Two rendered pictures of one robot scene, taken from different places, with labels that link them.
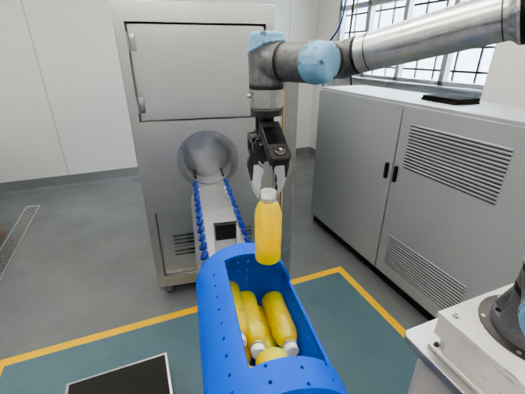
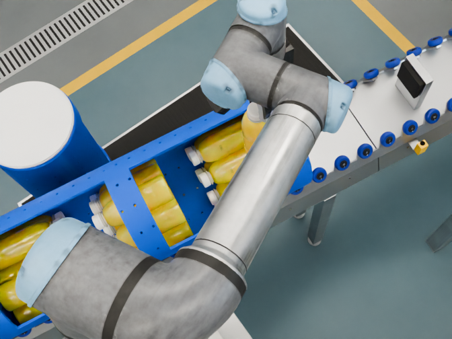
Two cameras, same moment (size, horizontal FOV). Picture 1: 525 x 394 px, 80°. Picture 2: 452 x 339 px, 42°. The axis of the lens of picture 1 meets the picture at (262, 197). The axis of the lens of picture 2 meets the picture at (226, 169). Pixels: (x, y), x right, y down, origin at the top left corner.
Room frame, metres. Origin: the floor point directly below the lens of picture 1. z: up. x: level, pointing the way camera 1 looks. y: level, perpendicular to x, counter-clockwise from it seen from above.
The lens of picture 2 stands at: (0.59, -0.56, 2.51)
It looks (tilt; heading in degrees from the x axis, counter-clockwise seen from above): 68 degrees down; 87
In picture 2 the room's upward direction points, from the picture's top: 11 degrees counter-clockwise
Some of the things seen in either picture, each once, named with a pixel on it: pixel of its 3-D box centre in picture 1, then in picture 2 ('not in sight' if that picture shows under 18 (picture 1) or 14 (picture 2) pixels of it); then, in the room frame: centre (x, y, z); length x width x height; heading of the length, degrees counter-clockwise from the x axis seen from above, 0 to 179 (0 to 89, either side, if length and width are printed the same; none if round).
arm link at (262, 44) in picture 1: (267, 60); (261, 19); (0.72, -0.01, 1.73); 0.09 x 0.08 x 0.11; 50
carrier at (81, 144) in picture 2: not in sight; (74, 177); (0.10, 0.33, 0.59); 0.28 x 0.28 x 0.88
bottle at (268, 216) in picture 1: (268, 228); (257, 131); (0.71, -0.01, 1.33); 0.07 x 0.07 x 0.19
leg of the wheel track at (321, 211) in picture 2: not in sight; (319, 218); (0.94, 0.03, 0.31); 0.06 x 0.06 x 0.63; 14
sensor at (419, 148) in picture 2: not in sight; (416, 139); (1.18, 0.02, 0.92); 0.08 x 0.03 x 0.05; 104
